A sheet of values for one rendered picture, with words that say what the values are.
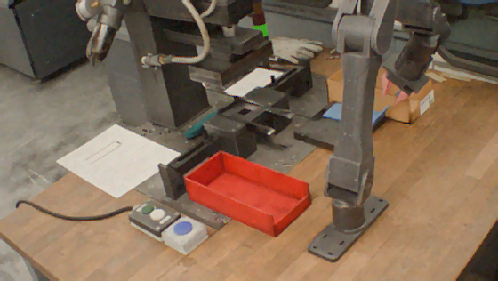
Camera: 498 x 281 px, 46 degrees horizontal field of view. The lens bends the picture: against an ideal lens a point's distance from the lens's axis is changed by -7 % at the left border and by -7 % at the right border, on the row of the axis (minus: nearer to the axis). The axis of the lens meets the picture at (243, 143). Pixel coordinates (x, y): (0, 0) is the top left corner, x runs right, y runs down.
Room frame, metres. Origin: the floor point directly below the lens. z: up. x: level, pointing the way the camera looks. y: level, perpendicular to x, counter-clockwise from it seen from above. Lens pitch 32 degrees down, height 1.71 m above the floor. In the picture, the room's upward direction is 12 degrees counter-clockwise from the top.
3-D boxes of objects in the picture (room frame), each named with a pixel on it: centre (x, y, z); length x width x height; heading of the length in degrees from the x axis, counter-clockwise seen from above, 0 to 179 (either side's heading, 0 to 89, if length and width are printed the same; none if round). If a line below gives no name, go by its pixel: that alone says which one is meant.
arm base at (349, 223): (0.92, -0.17, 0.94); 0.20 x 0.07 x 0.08; 132
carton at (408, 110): (1.37, -0.37, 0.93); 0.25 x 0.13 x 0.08; 42
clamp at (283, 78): (1.46, -0.14, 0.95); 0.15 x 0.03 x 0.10; 132
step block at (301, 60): (1.51, -0.19, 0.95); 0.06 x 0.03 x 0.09; 132
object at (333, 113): (1.29, -0.29, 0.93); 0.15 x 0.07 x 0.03; 46
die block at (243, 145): (1.32, -0.02, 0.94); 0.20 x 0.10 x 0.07; 132
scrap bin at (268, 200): (1.07, 0.01, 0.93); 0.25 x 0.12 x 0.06; 42
